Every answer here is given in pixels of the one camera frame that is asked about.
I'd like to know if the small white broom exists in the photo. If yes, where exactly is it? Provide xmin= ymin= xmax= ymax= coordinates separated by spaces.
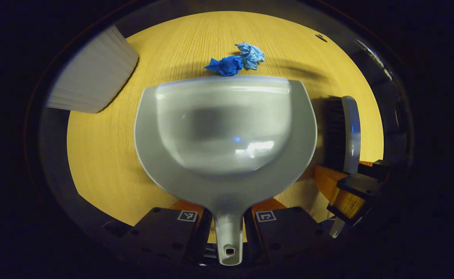
xmin=323 ymin=95 xmax=361 ymax=239

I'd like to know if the dark blue paper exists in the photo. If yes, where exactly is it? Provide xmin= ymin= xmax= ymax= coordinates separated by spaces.
xmin=205 ymin=56 xmax=245 ymax=76

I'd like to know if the white dustpan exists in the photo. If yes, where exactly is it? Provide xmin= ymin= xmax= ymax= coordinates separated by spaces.
xmin=134 ymin=76 xmax=318 ymax=266

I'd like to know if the light blue paper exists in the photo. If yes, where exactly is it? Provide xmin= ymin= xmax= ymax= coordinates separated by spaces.
xmin=235 ymin=42 xmax=265 ymax=70

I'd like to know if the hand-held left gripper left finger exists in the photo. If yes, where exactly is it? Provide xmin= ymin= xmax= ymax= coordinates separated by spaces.
xmin=129 ymin=199 xmax=214 ymax=268

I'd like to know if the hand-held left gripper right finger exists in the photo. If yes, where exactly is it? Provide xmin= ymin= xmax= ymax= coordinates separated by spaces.
xmin=244 ymin=198 xmax=329 ymax=265

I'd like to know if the white garbage bin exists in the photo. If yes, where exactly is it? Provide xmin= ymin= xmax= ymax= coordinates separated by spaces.
xmin=47 ymin=25 xmax=139 ymax=114

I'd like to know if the wooden desktop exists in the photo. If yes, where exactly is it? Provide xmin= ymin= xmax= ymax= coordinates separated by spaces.
xmin=67 ymin=11 xmax=385 ymax=245

